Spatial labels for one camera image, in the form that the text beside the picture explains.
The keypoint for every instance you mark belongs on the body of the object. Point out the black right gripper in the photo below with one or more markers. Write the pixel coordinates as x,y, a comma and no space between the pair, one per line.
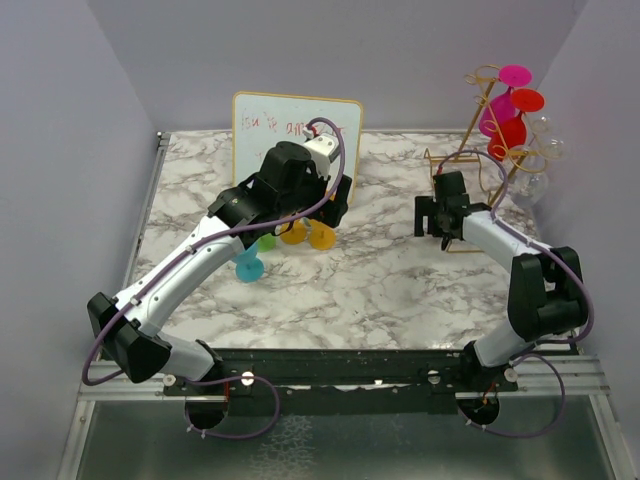
424,206

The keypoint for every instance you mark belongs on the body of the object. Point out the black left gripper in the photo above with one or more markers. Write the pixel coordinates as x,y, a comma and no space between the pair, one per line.
332,212

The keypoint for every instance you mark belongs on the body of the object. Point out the yellow plastic wine glass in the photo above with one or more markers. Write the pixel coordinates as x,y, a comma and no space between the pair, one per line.
320,236

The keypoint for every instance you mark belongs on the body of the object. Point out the orange plastic wine glass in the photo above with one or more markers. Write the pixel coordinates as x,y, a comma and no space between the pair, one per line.
293,233

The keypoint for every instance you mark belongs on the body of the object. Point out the green plastic wine glass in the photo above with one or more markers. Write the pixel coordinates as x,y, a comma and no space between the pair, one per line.
266,243

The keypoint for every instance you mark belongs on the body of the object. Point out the blue plastic wine glass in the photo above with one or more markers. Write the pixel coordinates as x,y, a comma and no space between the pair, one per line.
248,267

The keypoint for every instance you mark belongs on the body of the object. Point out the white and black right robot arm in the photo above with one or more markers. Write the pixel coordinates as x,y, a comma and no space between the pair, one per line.
545,293

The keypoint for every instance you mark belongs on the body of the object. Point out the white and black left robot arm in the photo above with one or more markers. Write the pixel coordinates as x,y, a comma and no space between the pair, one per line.
293,182

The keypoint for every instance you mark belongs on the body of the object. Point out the red plastic wine glass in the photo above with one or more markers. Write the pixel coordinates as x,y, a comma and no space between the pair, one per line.
513,132

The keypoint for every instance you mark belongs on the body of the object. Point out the pink plastic wine glass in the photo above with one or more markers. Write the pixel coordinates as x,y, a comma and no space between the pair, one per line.
501,109

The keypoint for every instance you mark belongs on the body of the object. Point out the yellow framed whiteboard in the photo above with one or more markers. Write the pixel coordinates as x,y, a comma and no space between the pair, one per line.
260,120

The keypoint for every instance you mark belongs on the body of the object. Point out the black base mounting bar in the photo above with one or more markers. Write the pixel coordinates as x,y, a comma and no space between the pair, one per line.
254,382

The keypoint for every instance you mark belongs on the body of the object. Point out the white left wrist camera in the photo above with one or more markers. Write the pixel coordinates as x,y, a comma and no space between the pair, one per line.
324,149

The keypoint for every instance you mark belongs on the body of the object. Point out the gold wire wine glass rack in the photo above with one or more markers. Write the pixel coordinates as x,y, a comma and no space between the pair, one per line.
474,143

